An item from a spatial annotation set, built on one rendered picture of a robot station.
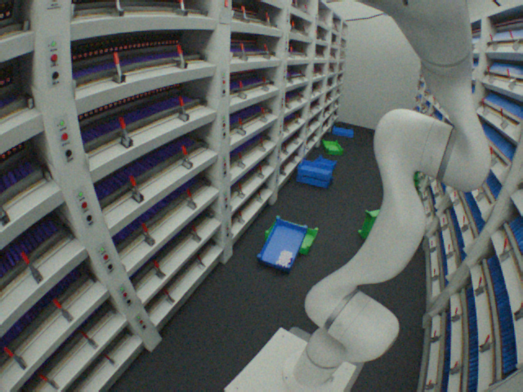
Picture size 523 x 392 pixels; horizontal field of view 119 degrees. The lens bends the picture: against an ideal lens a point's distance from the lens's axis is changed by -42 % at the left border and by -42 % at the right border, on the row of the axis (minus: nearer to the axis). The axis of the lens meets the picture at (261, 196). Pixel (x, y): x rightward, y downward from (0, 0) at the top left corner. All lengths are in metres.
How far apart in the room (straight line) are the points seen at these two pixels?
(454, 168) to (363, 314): 0.32
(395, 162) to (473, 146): 0.14
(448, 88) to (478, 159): 0.11
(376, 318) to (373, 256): 0.14
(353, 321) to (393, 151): 0.33
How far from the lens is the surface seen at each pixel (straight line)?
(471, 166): 0.43
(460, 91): 0.41
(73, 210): 0.72
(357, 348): 0.57
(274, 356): 0.92
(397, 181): 0.45
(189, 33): 1.16
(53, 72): 0.65
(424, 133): 0.44
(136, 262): 0.96
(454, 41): 0.28
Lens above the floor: 1.18
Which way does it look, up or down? 33 degrees down
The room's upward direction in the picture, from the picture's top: 3 degrees clockwise
